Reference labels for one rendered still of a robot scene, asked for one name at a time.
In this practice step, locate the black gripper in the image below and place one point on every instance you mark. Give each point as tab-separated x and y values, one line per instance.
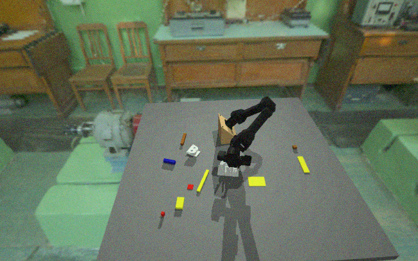
246	160

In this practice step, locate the small blue block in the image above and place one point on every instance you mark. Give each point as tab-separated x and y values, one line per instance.
169	161

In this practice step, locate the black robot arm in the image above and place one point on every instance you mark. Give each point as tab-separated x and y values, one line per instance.
266	107

